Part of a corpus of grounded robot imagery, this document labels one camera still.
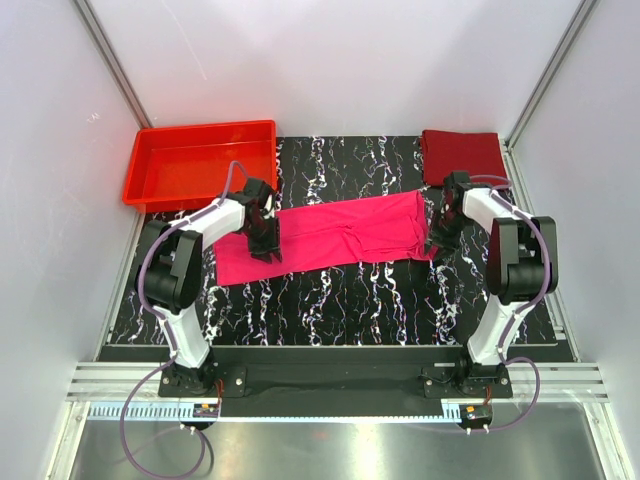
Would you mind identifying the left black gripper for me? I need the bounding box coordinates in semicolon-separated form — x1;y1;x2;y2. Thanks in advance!
242;215;282;265

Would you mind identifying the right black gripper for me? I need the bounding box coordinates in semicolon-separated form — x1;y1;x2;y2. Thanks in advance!
423;209;470;261

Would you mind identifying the bright pink t-shirt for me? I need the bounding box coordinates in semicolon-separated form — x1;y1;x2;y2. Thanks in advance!
214;190;433;286

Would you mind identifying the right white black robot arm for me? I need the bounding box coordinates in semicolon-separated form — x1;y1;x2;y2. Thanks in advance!
425;171;559;397

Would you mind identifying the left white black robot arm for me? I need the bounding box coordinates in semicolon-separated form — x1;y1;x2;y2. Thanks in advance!
130;177;282;396

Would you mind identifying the folded dark red t-shirt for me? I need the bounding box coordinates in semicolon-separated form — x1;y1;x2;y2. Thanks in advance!
420;129;506;187

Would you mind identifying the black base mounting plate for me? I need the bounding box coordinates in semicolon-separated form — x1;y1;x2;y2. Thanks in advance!
160;346;513;419

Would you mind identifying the red plastic bin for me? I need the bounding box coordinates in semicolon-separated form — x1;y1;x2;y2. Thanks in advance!
122;120;278;214

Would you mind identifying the right aluminium frame post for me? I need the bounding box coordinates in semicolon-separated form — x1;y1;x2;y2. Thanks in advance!
505;0;601;149

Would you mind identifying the aluminium frame post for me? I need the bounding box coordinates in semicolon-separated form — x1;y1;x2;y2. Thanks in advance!
505;0;601;149
71;0;152;129

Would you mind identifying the white slotted cable duct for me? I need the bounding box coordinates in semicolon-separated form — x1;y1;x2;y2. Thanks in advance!
88;401;493;425

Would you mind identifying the left aluminium frame post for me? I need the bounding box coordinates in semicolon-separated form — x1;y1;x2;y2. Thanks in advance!
71;0;152;129

